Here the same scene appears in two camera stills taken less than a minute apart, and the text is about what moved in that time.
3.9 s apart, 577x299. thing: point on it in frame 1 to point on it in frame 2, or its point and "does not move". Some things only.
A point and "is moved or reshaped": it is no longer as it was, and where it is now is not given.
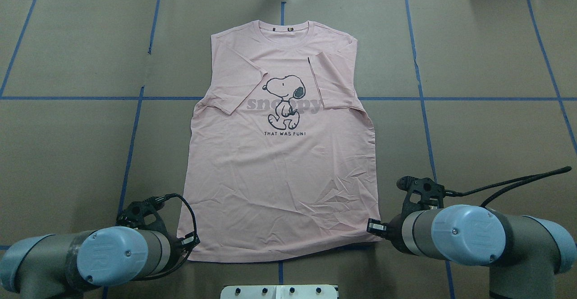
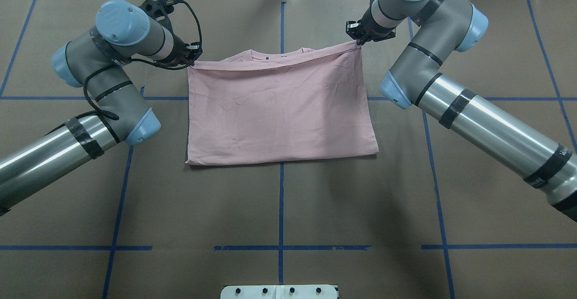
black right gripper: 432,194 to 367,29
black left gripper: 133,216 to 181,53
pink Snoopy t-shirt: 280,154 is moved or reshaped
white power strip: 279,292 does not move
